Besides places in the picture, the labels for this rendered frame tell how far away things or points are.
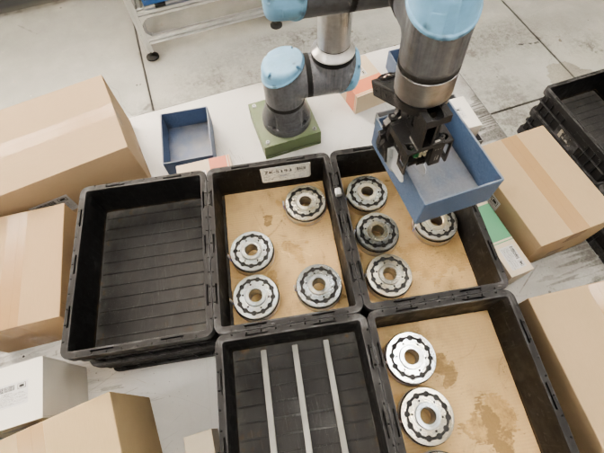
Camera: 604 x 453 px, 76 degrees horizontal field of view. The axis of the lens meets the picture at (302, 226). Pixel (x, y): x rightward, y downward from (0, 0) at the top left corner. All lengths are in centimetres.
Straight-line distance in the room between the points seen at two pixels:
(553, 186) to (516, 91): 158
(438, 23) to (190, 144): 101
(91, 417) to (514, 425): 81
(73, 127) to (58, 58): 192
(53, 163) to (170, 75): 161
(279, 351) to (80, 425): 39
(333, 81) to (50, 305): 87
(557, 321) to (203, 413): 79
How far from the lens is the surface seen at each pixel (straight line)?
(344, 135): 130
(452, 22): 45
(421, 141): 56
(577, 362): 94
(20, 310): 109
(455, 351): 92
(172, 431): 105
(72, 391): 108
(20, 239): 117
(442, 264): 97
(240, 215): 100
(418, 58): 48
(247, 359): 88
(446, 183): 79
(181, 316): 94
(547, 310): 95
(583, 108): 197
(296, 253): 94
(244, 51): 274
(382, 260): 91
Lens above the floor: 169
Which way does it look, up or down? 63 degrees down
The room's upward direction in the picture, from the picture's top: 4 degrees counter-clockwise
